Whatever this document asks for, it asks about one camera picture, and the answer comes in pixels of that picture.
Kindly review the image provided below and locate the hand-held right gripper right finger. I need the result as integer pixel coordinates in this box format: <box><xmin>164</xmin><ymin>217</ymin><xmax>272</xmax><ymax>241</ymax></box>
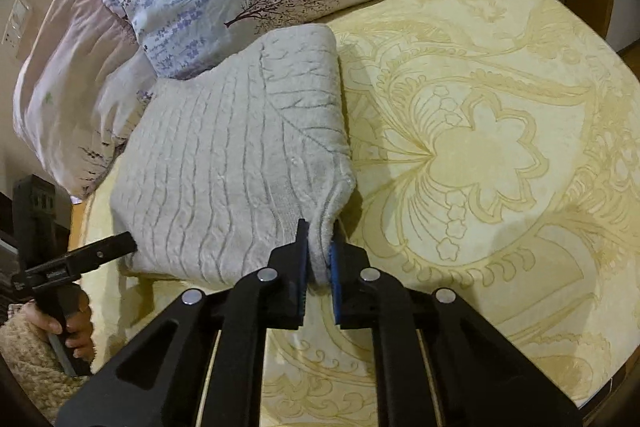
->
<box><xmin>330</xmin><ymin>232</ymin><xmax>584</xmax><ymax>427</ymax></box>

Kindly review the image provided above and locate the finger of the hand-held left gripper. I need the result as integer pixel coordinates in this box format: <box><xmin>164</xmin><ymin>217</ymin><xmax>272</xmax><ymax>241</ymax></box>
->
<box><xmin>65</xmin><ymin>231</ymin><xmax>139</xmax><ymax>276</ymax></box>

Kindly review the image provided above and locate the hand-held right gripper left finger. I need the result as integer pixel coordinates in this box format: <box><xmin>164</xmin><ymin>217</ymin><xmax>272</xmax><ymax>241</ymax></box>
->
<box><xmin>54</xmin><ymin>218</ymin><xmax>308</xmax><ymax>427</ymax></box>

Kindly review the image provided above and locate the grey cable-knit sweater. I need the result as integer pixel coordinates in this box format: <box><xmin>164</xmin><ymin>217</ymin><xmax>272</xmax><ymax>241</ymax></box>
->
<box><xmin>107</xmin><ymin>24</ymin><xmax>357</xmax><ymax>290</ymax></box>

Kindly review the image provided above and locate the person's left forearm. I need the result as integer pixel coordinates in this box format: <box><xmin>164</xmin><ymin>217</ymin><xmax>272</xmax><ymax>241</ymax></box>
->
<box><xmin>0</xmin><ymin>317</ymin><xmax>90</xmax><ymax>424</ymax></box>

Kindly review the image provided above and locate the person's left hand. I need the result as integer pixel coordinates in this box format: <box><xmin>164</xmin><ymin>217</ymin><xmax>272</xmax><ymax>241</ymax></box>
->
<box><xmin>27</xmin><ymin>293</ymin><xmax>97</xmax><ymax>362</ymax></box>

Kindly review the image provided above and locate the dark cabinet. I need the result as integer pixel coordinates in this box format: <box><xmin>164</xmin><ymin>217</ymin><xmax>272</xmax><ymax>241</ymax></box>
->
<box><xmin>11</xmin><ymin>174</ymin><xmax>71</xmax><ymax>258</ymax></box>

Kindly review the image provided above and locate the pale floral pillow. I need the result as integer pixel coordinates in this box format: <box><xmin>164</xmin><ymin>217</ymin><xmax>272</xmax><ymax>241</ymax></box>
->
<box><xmin>12</xmin><ymin>0</ymin><xmax>158</xmax><ymax>200</ymax></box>

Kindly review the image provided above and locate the yellow patterned bed sheet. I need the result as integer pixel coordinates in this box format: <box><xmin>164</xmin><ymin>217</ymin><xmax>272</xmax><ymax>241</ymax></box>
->
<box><xmin>75</xmin><ymin>0</ymin><xmax>640</xmax><ymax>427</ymax></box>

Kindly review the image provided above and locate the white wall socket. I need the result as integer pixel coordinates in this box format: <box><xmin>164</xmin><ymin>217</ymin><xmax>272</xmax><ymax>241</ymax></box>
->
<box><xmin>2</xmin><ymin>0</ymin><xmax>32</xmax><ymax>60</ymax></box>

